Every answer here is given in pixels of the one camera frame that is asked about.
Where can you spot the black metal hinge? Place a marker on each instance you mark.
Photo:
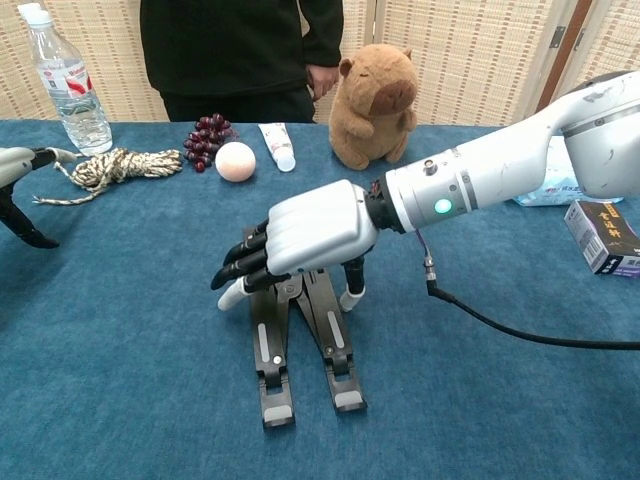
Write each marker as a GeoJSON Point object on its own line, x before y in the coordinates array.
{"type": "Point", "coordinates": [557, 37]}
{"type": "Point", "coordinates": [579, 40]}

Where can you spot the dark red grape bunch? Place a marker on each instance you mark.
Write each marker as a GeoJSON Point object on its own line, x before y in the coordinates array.
{"type": "Point", "coordinates": [202, 142]}

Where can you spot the person in black clothes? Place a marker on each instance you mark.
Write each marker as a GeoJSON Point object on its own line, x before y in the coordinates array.
{"type": "Point", "coordinates": [230, 45]}

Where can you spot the person's left hand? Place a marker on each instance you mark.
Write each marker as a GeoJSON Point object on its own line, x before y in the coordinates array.
{"type": "Point", "coordinates": [322, 80]}

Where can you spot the red label water bottle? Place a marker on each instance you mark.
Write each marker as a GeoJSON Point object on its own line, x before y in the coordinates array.
{"type": "Point", "coordinates": [75, 95]}

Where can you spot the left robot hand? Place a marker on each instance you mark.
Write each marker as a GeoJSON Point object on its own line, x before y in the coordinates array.
{"type": "Point", "coordinates": [15, 165]}

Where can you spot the pink peach ball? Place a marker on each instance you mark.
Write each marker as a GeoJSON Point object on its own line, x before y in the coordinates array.
{"type": "Point", "coordinates": [235, 161]}

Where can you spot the black carton box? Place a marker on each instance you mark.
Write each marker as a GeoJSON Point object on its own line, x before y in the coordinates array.
{"type": "Point", "coordinates": [597, 242]}

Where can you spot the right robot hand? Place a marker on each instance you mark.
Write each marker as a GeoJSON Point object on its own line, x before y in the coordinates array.
{"type": "Point", "coordinates": [315, 225]}

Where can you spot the brown capybara plush toy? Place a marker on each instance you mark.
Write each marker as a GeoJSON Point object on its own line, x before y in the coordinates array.
{"type": "Point", "coordinates": [370, 115]}

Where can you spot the woven bamboo folding screen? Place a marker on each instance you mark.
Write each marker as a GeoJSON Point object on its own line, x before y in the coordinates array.
{"type": "Point", "coordinates": [475, 60]}

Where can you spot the white floral cream tube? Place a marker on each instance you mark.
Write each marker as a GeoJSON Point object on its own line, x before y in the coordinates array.
{"type": "Point", "coordinates": [277, 142]}

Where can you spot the blue carpet table cover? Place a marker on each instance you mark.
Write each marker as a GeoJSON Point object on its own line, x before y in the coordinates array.
{"type": "Point", "coordinates": [125, 350]}

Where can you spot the light blue wipes pack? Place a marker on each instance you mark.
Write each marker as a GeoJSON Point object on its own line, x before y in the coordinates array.
{"type": "Point", "coordinates": [545, 197]}

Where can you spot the black folding laptop stand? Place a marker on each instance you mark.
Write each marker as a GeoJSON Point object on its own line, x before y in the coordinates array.
{"type": "Point", "coordinates": [272, 350]}

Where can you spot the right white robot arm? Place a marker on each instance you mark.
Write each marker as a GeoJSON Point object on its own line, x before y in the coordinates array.
{"type": "Point", "coordinates": [500, 170]}

